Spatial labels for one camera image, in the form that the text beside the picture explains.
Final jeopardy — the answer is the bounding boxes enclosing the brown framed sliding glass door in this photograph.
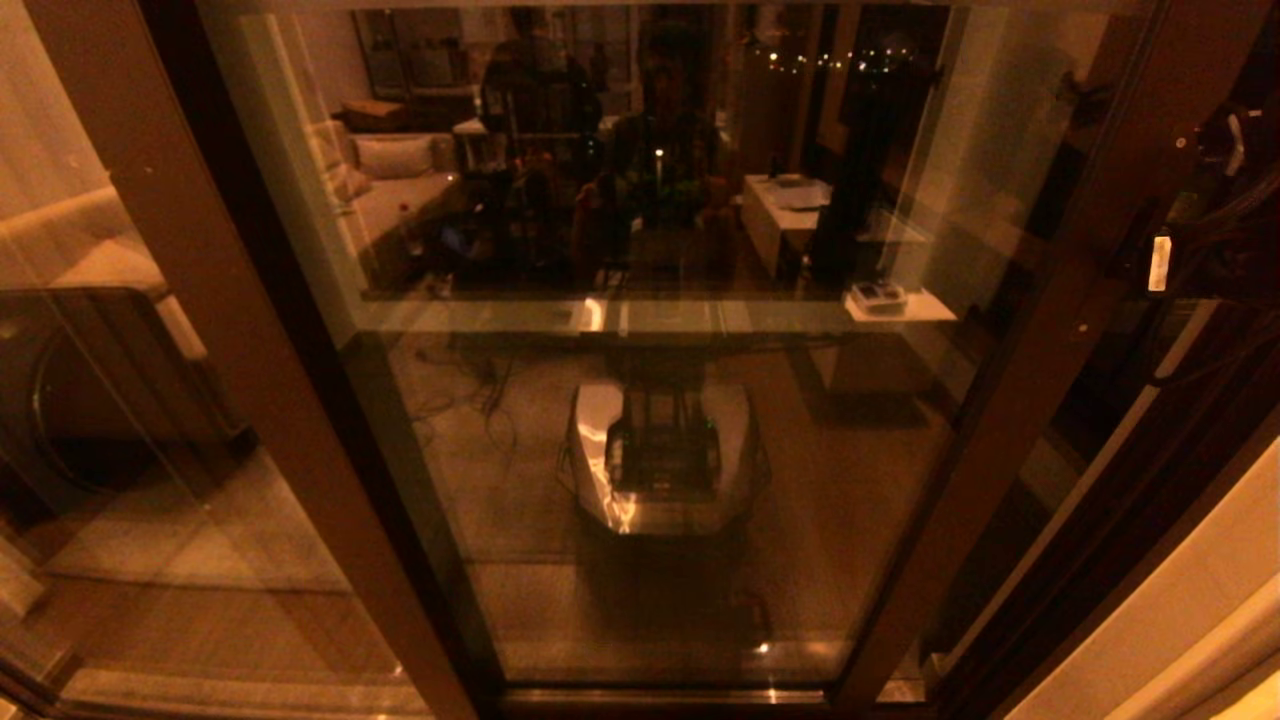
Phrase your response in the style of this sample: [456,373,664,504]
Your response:
[140,0,1271,713]

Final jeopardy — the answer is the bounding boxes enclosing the dark front-load washing machine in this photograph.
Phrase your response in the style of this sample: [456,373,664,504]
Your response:
[0,288,251,511]

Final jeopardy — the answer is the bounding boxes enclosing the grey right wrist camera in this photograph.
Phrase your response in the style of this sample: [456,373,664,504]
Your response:
[1200,105,1263,181]

